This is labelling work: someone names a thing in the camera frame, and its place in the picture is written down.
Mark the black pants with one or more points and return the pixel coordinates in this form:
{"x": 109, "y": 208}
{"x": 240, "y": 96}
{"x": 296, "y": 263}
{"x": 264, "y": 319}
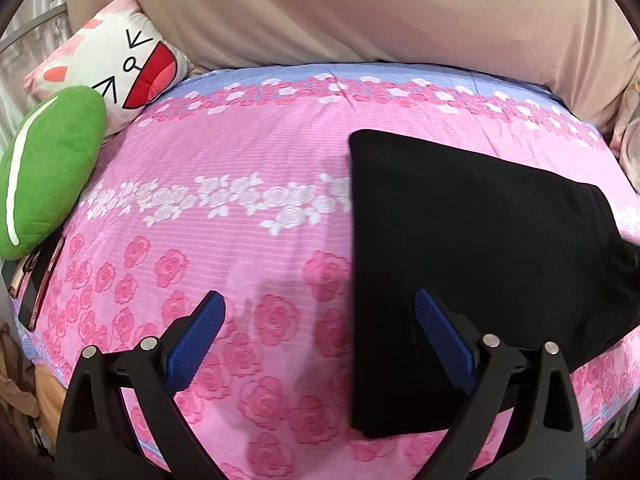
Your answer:
{"x": 475, "y": 270}

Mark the floral curtain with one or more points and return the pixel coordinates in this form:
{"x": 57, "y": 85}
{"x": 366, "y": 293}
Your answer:
{"x": 629, "y": 140}

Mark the metal bed rail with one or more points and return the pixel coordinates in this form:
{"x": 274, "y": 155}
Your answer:
{"x": 30, "y": 27}

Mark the white cartoon face pillow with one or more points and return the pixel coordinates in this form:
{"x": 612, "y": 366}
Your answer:
{"x": 100, "y": 55}

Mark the dark device with gold frame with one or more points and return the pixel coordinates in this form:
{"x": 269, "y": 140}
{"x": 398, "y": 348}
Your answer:
{"x": 19, "y": 277}

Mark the green leaf plush pillow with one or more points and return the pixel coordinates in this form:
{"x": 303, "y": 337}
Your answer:
{"x": 47, "y": 170}

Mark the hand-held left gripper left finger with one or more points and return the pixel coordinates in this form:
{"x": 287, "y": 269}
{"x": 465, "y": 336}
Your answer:
{"x": 197, "y": 345}

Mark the dark phone with reddish edge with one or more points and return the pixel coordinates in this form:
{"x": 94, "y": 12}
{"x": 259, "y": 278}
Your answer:
{"x": 47, "y": 280}

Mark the silvery sheer curtain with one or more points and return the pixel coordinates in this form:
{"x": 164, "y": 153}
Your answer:
{"x": 20, "y": 85}

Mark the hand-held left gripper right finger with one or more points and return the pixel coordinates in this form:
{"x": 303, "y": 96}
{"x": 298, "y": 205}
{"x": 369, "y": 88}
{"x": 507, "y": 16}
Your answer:
{"x": 445, "y": 340}

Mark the pink rose-print bedsheet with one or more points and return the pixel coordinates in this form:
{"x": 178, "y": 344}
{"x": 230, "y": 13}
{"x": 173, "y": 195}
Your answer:
{"x": 240, "y": 170}

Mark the wooden bed frame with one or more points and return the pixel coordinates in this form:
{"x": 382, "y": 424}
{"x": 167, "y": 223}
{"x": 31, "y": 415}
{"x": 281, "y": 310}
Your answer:
{"x": 50, "y": 405}

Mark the brown bag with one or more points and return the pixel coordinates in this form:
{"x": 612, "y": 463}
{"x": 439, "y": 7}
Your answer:
{"x": 17, "y": 390}

